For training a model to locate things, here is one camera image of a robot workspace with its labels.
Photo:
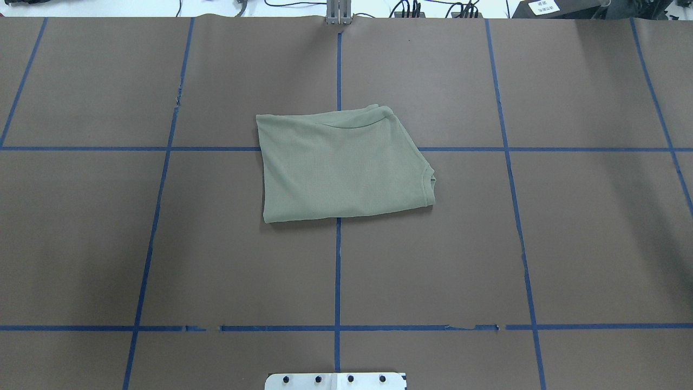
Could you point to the olive green long-sleeve shirt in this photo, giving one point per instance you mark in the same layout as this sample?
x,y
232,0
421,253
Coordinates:
x,y
343,164

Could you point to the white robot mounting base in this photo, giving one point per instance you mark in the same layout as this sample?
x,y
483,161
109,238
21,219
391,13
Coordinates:
x,y
355,380

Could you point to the grey box with label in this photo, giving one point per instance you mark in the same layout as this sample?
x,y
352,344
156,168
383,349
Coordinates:
x,y
559,9

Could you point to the aluminium frame post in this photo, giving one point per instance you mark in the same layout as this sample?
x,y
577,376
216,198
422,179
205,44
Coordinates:
x,y
338,12

